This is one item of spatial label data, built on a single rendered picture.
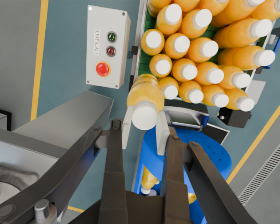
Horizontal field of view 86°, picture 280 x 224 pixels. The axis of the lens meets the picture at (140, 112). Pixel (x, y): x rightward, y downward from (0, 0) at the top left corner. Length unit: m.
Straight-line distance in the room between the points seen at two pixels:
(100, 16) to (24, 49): 1.54
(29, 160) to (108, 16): 0.59
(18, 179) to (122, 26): 0.67
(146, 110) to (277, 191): 2.66
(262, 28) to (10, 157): 0.92
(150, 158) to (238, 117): 0.38
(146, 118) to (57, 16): 1.62
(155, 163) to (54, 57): 1.55
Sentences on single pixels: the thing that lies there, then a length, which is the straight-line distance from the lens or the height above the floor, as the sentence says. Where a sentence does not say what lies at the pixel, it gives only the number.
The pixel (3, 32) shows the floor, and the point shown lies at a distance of 2.07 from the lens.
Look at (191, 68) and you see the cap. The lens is 0.44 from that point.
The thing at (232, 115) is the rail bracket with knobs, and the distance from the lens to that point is 0.65.
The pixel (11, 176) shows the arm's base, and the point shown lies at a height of 1.10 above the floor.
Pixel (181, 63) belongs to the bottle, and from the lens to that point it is 0.47.
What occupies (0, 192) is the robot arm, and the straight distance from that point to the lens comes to 0.76.
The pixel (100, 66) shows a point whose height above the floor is 1.11.
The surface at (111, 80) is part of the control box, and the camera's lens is 0.45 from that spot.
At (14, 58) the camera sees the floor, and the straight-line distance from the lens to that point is 2.03.
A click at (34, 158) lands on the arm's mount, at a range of 0.73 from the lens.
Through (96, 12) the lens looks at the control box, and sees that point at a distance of 0.47.
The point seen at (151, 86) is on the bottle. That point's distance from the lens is 0.27.
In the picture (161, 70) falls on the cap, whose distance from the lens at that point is 0.43.
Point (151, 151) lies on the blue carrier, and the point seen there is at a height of 1.17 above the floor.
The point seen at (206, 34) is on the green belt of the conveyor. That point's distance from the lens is 0.68.
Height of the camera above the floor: 1.53
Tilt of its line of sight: 70 degrees down
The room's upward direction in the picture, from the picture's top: 173 degrees counter-clockwise
